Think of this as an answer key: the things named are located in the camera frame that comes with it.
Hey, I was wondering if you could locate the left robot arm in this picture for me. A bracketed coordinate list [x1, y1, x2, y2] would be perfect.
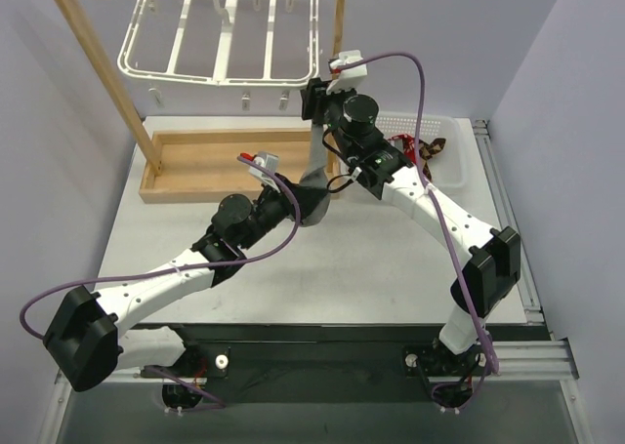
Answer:
[43, 169, 329, 392]

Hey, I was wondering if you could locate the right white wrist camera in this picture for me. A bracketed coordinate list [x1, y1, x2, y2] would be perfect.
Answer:
[326, 50, 367, 95]

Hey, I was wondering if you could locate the red patterned sock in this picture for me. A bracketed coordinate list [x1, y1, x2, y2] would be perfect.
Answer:
[389, 134, 416, 164]

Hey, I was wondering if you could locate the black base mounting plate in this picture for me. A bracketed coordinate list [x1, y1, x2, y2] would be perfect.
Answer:
[166, 323, 484, 407]

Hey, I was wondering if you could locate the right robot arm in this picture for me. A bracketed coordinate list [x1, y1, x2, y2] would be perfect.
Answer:
[301, 78, 521, 374]

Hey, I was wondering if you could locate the wooden hanger rack stand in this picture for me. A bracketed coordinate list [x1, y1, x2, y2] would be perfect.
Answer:
[55, 0, 346, 204]

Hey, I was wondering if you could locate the white plastic basket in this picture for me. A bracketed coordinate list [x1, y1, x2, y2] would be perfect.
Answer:
[376, 112, 468, 195]

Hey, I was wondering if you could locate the white plastic clip hanger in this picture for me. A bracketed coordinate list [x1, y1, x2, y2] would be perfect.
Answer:
[116, 0, 322, 112]

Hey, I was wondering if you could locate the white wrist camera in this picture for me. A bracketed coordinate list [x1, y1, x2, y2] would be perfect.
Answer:
[249, 151, 279, 190]
[326, 50, 367, 95]

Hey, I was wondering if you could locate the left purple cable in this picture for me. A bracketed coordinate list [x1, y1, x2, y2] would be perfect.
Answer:
[19, 154, 302, 409]

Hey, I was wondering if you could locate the grey striped sock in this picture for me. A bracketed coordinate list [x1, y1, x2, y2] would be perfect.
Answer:
[303, 125, 330, 208]

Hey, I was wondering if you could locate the brown argyle sock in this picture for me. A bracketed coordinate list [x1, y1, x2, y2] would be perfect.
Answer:
[419, 138, 446, 181]

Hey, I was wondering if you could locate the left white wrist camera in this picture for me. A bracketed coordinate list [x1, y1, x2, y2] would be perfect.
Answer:
[249, 151, 279, 190]

